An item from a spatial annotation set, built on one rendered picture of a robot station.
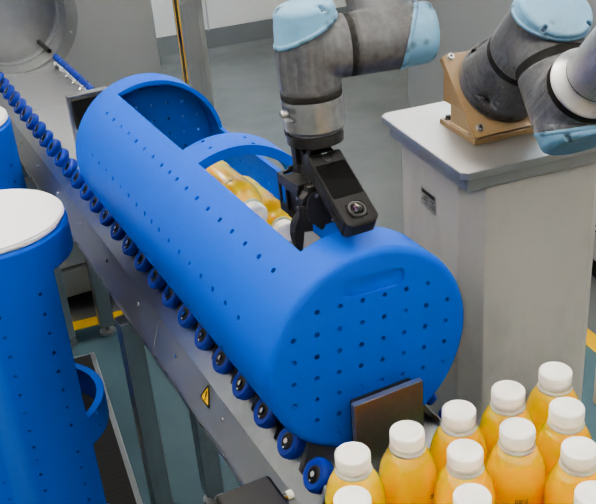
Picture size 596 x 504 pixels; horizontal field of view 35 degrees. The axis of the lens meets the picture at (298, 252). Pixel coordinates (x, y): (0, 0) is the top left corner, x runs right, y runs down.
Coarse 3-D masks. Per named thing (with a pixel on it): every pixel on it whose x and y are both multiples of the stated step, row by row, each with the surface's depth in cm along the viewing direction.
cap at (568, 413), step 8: (552, 400) 107; (560, 400) 107; (568, 400) 107; (576, 400) 107; (552, 408) 106; (560, 408) 106; (568, 408) 106; (576, 408) 105; (584, 408) 105; (552, 416) 106; (560, 416) 105; (568, 416) 104; (576, 416) 104; (584, 416) 106; (560, 424) 105; (568, 424) 105; (576, 424) 105
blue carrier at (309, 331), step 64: (128, 128) 162; (192, 128) 190; (128, 192) 154; (192, 192) 137; (192, 256) 131; (256, 256) 119; (320, 256) 112; (384, 256) 112; (256, 320) 114; (320, 320) 112; (384, 320) 116; (448, 320) 121; (256, 384) 117; (320, 384) 116; (384, 384) 121
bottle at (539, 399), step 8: (536, 392) 113; (544, 392) 112; (552, 392) 112; (560, 392) 111; (568, 392) 111; (528, 400) 114; (536, 400) 113; (544, 400) 112; (528, 408) 114; (536, 408) 113; (544, 408) 112; (536, 416) 113; (544, 416) 112; (536, 424) 113; (536, 432) 113
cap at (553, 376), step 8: (544, 368) 112; (552, 368) 112; (560, 368) 112; (568, 368) 112; (544, 376) 111; (552, 376) 111; (560, 376) 111; (568, 376) 111; (544, 384) 111; (552, 384) 111; (560, 384) 111; (568, 384) 111
